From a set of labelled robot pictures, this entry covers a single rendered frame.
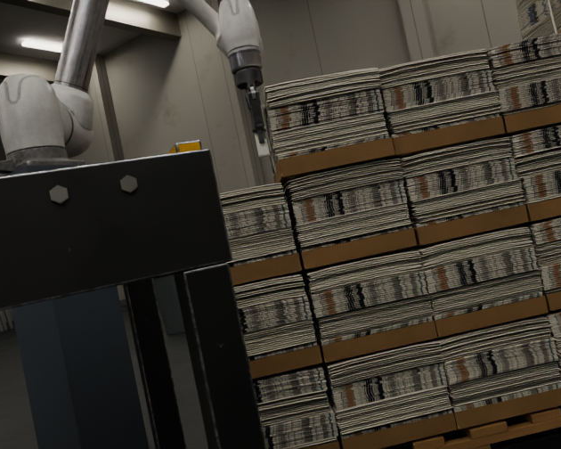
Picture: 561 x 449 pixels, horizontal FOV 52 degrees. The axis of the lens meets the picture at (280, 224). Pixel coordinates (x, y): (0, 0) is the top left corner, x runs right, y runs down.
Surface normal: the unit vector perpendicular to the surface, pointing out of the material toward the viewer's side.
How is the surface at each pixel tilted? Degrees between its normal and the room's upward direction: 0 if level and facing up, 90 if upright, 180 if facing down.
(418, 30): 90
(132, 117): 90
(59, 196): 90
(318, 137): 90
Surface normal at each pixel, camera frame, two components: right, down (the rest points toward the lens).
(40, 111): 0.62, -0.18
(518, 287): 0.06, -0.04
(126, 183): 0.37, -0.10
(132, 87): -0.57, 0.10
